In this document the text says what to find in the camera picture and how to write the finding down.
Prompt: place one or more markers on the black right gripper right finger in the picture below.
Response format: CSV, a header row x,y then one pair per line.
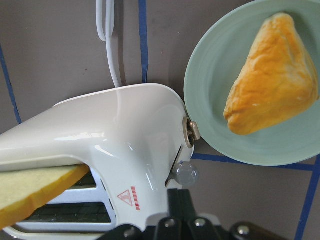
x,y
202,228

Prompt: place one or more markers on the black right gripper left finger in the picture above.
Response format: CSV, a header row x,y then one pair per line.
x,y
168,227

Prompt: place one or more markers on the cream white toaster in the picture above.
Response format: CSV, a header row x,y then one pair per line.
x,y
137,142

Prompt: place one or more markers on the yellow toast slice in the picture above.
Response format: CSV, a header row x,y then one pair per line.
x,y
24,191

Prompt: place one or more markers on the golden triangular pastry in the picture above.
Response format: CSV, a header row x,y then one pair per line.
x,y
278,81

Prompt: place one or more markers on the pale green plate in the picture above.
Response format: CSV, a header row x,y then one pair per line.
x,y
216,63

